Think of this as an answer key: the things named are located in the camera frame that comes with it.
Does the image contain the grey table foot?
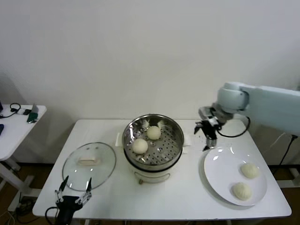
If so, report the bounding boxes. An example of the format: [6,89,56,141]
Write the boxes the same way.
[271,166,300,188]

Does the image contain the perforated steel steamer basket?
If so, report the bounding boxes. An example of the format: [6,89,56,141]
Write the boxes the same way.
[115,114,193,171]

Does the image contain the white electric cooker base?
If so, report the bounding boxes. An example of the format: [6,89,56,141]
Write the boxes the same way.
[123,140,189,186]

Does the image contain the green tool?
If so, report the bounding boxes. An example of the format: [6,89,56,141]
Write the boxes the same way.
[27,112,39,124]

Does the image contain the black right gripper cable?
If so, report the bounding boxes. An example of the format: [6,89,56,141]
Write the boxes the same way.
[217,116,251,138]

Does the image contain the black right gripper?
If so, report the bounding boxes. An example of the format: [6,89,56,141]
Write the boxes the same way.
[194,119,219,152]

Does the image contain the white steamed baozi bun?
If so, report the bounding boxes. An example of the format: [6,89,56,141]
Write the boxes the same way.
[231,182,252,201]
[240,163,261,180]
[146,126,162,141]
[132,138,149,155]

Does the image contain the white power cable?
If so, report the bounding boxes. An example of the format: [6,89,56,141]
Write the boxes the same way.
[267,133,285,155]

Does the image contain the black cable tangle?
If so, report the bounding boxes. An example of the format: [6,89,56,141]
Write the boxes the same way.
[14,195,39,223]

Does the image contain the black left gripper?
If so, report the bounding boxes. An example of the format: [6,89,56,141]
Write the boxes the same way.
[54,175,93,225]

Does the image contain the white power strip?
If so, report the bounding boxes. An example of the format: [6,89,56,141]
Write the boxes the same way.
[8,200,24,213]

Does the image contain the white side table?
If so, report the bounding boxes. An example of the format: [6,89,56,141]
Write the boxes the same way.
[0,104,47,195]

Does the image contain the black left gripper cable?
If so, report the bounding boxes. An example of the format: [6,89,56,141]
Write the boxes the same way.
[45,205,60,225]

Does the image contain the round glass pot lid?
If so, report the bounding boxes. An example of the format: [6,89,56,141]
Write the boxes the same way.
[62,141,117,192]

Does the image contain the black cable on side table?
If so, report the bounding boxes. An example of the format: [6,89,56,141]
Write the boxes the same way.
[0,103,22,118]

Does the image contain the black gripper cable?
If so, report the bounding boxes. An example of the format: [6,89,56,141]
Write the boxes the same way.
[217,116,251,138]
[45,205,60,225]

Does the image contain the large white plate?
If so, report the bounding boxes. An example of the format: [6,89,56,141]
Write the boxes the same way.
[202,146,268,207]

